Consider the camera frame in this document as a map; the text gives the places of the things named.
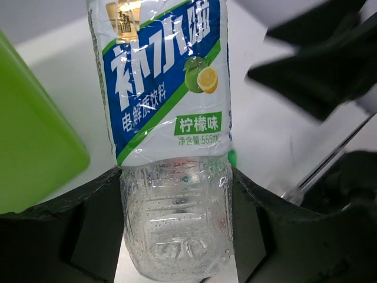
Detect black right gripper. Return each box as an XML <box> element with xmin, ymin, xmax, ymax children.
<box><xmin>247</xmin><ymin>0</ymin><xmax>376</xmax><ymax>120</ymax></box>

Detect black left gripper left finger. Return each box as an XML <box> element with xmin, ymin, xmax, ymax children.
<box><xmin>1</xmin><ymin>167</ymin><xmax>124</xmax><ymax>283</ymax></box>

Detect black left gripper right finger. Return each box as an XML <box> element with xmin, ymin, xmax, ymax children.
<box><xmin>232</xmin><ymin>169</ymin><xmax>376</xmax><ymax>282</ymax></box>

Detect clear bottle white green label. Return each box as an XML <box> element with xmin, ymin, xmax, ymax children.
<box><xmin>86</xmin><ymin>1</ymin><xmax>233</xmax><ymax>282</ymax></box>

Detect green plastic bin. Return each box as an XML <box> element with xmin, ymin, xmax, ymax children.
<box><xmin>1</xmin><ymin>34</ymin><xmax>90</xmax><ymax>213</ymax></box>

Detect green plastic bottle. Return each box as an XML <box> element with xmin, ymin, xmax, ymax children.
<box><xmin>227</xmin><ymin>149</ymin><xmax>237</xmax><ymax>167</ymax></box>

